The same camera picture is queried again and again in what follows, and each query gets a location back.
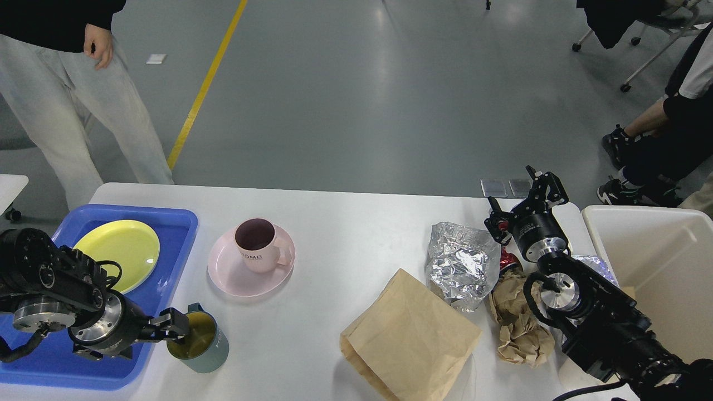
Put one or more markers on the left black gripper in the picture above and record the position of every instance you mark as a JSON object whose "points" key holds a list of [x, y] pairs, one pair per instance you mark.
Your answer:
{"points": [[121, 326]]}

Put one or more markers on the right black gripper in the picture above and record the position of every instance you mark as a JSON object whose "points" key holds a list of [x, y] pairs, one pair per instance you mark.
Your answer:
{"points": [[533, 227]]}

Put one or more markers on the teal mug yellow inside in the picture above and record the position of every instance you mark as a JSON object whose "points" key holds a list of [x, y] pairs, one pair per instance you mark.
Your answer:
{"points": [[206, 347]]}

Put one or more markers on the pink plate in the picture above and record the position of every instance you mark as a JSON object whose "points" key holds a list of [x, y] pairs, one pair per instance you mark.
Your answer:
{"points": [[228, 271]]}

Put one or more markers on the pink mug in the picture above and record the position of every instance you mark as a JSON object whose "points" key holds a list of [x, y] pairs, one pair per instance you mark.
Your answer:
{"points": [[263, 245]]}

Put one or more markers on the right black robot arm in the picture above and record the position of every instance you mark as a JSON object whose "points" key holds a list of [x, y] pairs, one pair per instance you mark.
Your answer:
{"points": [[605, 334]]}

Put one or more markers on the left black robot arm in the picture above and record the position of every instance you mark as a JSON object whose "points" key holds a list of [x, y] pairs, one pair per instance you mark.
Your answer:
{"points": [[47, 289]]}

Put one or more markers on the crushed red can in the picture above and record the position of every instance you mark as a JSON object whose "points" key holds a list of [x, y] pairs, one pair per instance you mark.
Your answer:
{"points": [[509, 262]]}

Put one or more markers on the crumpled aluminium foil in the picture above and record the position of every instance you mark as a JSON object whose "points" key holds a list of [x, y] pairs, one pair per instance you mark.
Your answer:
{"points": [[463, 265]]}

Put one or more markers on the yellow plate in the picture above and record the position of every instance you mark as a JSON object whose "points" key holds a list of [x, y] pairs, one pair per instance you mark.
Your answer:
{"points": [[134, 245]]}

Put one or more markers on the small foil piece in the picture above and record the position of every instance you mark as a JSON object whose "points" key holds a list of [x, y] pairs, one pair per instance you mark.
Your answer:
{"points": [[598, 265]]}

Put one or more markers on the blue plastic tray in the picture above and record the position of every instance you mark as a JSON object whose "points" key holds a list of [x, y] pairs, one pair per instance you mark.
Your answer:
{"points": [[53, 363]]}

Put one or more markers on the crumpled brown paper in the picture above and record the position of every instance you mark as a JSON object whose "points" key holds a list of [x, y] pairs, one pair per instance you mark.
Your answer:
{"points": [[522, 339]]}

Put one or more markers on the white plastic bin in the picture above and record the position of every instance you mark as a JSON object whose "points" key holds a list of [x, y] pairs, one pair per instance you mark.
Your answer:
{"points": [[664, 255]]}

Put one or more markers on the seated person black clothes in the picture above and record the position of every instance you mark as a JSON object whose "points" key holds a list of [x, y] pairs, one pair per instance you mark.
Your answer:
{"points": [[667, 141]]}

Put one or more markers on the brown paper bag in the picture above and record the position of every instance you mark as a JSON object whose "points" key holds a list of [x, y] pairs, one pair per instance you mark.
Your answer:
{"points": [[409, 344]]}

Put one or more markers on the white side table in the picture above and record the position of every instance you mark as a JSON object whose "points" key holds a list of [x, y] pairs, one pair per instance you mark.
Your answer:
{"points": [[11, 187]]}

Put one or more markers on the standing person grey trousers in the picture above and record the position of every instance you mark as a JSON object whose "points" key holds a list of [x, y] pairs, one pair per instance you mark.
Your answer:
{"points": [[61, 67]]}

